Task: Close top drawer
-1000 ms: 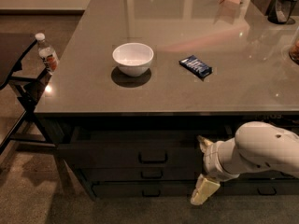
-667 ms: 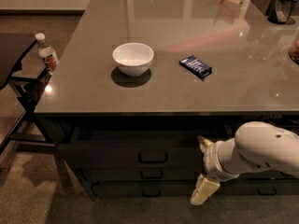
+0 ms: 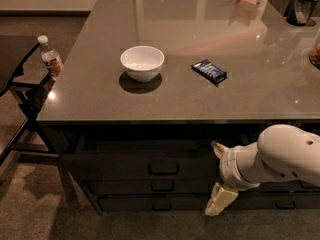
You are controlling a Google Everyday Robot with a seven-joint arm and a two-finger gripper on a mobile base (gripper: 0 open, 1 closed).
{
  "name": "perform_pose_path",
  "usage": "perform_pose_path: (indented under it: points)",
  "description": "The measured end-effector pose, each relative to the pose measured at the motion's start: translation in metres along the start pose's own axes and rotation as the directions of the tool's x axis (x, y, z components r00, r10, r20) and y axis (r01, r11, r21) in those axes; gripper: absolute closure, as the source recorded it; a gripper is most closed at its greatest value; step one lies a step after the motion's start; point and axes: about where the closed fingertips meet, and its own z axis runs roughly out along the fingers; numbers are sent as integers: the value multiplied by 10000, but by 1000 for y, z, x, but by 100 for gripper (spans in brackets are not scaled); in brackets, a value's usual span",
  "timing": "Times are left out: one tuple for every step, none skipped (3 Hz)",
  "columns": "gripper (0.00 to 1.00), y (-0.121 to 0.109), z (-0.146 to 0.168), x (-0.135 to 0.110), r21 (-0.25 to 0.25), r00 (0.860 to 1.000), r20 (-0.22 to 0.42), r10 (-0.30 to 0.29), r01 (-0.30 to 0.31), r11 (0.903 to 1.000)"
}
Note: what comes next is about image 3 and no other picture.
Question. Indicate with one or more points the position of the grey drawer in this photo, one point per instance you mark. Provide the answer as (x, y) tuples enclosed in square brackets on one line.
[(133, 187), (155, 203), (141, 159)]

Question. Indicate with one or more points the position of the dark metal container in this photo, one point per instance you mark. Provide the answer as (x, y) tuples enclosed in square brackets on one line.
[(300, 12)]

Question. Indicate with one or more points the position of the glass jar with food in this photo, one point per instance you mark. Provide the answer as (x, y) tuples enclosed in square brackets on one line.
[(314, 54)]

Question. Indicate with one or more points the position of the blue snack bar wrapper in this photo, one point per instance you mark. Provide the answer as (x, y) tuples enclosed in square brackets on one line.
[(210, 71)]

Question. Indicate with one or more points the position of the grey bottom drawer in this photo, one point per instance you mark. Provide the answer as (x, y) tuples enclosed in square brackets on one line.
[(155, 203)]

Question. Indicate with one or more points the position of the grey drawer cabinet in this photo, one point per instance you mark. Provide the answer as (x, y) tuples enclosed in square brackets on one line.
[(65, 137)]

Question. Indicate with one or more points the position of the dark folding chair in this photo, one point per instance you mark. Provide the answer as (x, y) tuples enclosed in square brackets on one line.
[(14, 52)]

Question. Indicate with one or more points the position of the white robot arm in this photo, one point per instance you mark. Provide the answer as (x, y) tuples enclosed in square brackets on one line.
[(282, 153)]

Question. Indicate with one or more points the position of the clear plastic water bottle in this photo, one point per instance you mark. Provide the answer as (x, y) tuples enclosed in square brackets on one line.
[(50, 57)]

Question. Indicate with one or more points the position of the white ceramic bowl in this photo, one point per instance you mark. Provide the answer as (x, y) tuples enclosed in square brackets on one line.
[(142, 63)]

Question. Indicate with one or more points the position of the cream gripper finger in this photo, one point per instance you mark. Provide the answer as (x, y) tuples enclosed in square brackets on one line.
[(221, 197), (219, 149)]

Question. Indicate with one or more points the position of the grey top drawer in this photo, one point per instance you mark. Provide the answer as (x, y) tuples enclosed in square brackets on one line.
[(141, 159)]

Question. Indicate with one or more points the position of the grey middle drawer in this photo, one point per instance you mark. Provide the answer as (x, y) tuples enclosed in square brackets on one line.
[(133, 187)]

